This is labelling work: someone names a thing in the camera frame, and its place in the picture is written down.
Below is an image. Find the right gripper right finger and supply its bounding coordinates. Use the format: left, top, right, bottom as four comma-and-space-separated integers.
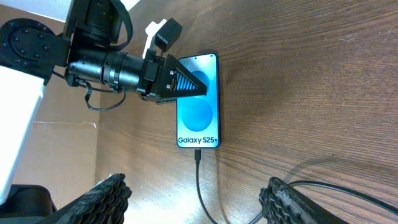
259, 177, 345, 224

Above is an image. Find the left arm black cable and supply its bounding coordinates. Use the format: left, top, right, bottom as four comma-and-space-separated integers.
52, 0, 134, 112

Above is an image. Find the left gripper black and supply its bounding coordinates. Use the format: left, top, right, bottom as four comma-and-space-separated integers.
136, 49, 207, 103

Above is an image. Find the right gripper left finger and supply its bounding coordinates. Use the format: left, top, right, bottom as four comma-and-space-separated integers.
39, 174, 132, 224

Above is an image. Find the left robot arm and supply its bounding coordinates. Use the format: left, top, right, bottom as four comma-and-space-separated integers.
1, 0, 207, 202

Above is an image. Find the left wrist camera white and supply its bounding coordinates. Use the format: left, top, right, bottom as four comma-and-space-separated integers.
142, 18, 183, 59

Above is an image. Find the blue Samsung Galaxy smartphone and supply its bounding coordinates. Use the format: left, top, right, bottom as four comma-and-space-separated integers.
176, 52, 221, 149

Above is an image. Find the black USB charging cable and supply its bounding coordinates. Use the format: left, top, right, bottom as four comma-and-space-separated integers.
194, 148, 398, 224

